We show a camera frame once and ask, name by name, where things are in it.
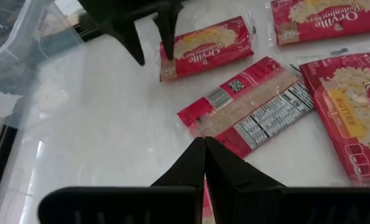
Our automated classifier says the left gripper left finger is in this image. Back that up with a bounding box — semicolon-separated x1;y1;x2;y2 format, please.
37;136;207;224

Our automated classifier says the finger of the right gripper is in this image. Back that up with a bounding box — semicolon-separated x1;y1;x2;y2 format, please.
152;2;184;62
100;17;146;67

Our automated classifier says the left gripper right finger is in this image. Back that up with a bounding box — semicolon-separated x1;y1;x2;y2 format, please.
205;136;370;224

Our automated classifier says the clear plastic bin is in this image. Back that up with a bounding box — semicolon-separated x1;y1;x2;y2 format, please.
0;0;87;129

